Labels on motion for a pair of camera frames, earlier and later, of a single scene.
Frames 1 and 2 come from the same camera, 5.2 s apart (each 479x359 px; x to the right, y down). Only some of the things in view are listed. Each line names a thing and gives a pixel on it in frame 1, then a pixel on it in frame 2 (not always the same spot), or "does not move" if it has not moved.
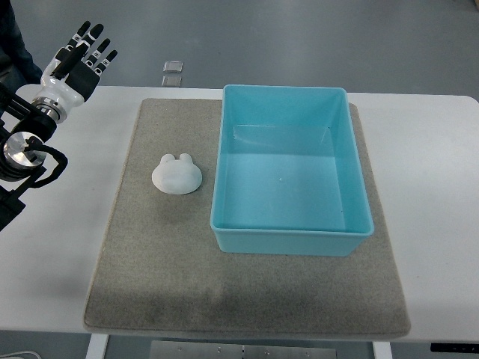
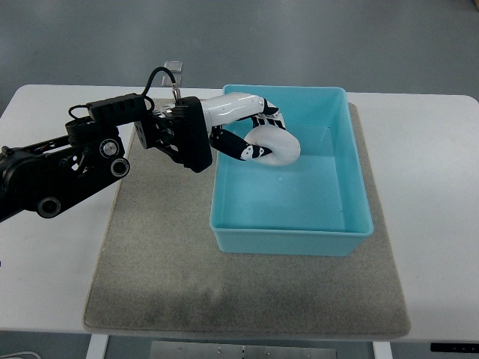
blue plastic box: (289, 179) does not move
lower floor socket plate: (171, 81) does not move
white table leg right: (382, 350) does not move
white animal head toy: (176, 176) -> (284, 146)
